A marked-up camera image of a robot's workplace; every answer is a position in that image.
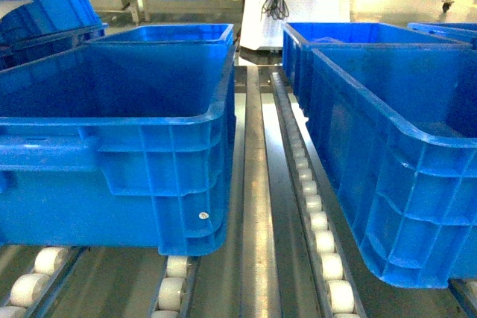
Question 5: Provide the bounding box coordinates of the stacked blue crate top left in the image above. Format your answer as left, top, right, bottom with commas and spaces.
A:
1, 0, 107, 70

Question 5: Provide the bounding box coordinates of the blue crate behind left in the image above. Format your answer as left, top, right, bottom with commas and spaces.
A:
90, 23, 233, 45

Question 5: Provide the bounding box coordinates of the large blue crate left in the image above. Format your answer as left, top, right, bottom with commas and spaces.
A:
1, 42, 236, 256

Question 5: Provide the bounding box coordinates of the large blue crate right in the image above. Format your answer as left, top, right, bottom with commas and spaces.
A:
307, 46, 476, 288

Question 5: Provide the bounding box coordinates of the blue crate behind right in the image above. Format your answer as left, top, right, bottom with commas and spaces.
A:
282, 22, 472, 114

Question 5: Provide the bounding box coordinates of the large blue crate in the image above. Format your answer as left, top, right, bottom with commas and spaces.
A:
1, 42, 236, 256
307, 46, 476, 288

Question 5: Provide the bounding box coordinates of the white roller conveyor track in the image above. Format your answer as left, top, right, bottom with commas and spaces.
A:
270, 70, 367, 317

